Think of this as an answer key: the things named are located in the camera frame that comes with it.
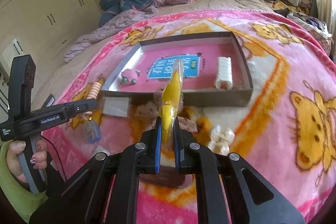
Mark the green sleeve left forearm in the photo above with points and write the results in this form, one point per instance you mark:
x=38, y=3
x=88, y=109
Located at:
x=15, y=194

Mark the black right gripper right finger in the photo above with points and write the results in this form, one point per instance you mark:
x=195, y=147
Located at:
x=176, y=146

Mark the small grey box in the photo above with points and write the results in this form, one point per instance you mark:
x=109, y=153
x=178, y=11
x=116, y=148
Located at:
x=116, y=106

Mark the cream pearl flower hair claw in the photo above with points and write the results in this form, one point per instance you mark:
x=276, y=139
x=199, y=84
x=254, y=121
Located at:
x=220, y=140

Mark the shallow grey cardboard box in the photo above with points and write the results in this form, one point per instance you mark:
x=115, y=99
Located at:
x=222, y=95

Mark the floral fabric bag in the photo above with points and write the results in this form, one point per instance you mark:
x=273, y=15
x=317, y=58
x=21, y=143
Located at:
x=317, y=29

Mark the pink cartoon bear blanket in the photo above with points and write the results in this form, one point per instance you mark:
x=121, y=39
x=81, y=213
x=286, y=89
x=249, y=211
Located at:
x=286, y=132

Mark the spotted fabric bow scrunchie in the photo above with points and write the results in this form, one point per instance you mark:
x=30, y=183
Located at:
x=149, y=112

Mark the blue clear earring box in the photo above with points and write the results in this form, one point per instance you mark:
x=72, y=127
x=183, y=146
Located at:
x=92, y=132

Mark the lilac crumpled garment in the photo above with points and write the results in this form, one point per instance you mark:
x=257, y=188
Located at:
x=117, y=24

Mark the yellow rings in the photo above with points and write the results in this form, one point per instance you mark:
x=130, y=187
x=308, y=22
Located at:
x=172, y=103

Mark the dark red hair clip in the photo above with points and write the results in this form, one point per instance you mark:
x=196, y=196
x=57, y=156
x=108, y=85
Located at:
x=167, y=177

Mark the cream wardrobe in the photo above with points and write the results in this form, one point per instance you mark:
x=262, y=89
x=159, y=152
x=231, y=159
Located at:
x=43, y=29

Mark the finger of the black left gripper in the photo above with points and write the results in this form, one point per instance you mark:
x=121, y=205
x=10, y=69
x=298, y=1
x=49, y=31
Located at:
x=84, y=107

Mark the left hand painted nails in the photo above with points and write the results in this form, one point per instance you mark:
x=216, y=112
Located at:
x=38, y=160

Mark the beige bed sheet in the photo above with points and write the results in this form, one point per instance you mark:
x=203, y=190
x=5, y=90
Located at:
x=62, y=77

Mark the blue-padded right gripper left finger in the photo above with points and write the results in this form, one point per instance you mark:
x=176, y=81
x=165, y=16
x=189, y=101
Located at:
x=158, y=141

